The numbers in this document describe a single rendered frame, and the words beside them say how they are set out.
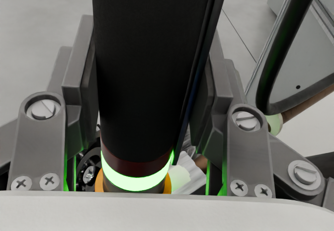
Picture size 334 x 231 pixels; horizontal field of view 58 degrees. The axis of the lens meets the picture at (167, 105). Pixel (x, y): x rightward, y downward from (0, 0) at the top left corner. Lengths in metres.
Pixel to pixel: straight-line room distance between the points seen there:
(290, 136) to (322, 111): 0.07
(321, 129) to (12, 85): 2.05
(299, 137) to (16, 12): 2.76
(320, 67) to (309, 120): 0.78
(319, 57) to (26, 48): 2.05
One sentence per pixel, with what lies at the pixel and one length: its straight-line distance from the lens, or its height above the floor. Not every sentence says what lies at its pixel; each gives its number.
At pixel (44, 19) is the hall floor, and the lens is 2.91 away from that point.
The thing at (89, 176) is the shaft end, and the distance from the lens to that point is 0.36.
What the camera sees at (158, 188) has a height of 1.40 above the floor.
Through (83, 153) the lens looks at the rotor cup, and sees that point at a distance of 0.40.
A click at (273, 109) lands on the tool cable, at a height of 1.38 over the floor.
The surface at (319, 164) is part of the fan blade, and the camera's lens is 0.30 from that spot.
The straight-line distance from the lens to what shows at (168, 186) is 0.18.
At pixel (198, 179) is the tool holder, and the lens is 0.22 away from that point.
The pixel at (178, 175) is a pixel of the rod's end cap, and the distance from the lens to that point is 0.21.
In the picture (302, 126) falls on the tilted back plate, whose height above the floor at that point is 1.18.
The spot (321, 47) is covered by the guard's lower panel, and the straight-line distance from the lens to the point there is 1.34.
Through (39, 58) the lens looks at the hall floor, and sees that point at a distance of 2.49.
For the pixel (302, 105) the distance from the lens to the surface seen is 0.30.
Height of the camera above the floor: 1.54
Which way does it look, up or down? 47 degrees down
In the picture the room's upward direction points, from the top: 10 degrees clockwise
